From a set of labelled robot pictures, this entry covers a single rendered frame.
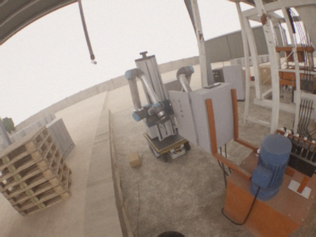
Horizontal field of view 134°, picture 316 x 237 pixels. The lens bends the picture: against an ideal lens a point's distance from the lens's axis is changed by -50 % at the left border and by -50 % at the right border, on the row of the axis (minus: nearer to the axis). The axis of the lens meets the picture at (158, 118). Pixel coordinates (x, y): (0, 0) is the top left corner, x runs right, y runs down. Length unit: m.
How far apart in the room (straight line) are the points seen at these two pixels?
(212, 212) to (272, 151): 1.11
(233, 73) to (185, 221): 4.01
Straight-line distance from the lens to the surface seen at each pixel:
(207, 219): 1.67
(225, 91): 1.32
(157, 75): 2.23
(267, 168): 0.89
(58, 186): 2.16
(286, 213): 1.11
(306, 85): 3.54
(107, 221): 1.59
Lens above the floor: 1.53
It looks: 20 degrees down
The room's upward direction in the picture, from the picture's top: 17 degrees counter-clockwise
